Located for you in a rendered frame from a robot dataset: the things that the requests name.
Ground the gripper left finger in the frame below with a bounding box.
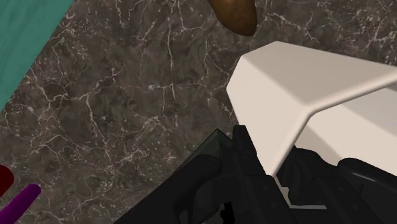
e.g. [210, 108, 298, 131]
[114, 124, 294, 224]

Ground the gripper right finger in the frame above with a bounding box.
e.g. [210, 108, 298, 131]
[275, 146, 397, 224]

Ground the white angular box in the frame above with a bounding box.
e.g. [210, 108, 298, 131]
[225, 41, 397, 210]

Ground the brown rounded object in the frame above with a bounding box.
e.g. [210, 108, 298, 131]
[207, 0, 258, 38]

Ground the purple cylinder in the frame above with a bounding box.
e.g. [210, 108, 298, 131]
[0, 183, 43, 224]

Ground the dark red object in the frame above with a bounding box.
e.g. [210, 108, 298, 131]
[0, 164, 15, 198]

